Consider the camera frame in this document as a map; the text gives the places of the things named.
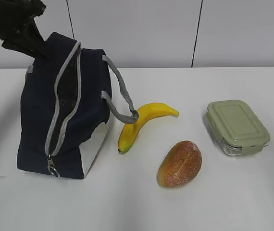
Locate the yellow banana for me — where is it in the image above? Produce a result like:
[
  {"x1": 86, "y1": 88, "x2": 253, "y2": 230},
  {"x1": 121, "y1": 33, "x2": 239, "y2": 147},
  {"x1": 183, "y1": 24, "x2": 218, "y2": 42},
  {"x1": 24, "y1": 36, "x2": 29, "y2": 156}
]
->
[{"x1": 118, "y1": 103, "x2": 179, "y2": 154}]

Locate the brown bread loaf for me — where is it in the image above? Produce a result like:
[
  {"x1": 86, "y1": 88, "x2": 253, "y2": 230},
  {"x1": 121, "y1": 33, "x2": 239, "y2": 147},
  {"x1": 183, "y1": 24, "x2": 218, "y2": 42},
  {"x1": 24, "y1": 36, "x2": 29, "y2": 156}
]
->
[{"x1": 157, "y1": 141, "x2": 202, "y2": 188}]

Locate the navy insulated lunch bag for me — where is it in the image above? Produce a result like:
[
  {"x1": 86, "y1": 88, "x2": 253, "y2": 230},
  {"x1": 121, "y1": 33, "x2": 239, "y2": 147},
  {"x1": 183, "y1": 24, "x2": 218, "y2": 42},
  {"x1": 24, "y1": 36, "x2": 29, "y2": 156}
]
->
[{"x1": 17, "y1": 33, "x2": 139, "y2": 179}]

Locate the green lid glass container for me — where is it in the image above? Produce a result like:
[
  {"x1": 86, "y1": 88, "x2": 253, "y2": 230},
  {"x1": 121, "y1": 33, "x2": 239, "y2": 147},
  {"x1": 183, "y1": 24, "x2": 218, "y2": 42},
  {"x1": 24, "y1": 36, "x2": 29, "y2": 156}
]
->
[{"x1": 206, "y1": 100, "x2": 271, "y2": 156}]

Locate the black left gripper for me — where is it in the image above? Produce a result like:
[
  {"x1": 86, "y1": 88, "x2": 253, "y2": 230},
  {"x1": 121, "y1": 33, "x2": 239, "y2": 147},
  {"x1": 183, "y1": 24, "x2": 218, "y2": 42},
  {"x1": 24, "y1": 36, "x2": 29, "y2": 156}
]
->
[{"x1": 0, "y1": 0, "x2": 50, "y2": 60}]

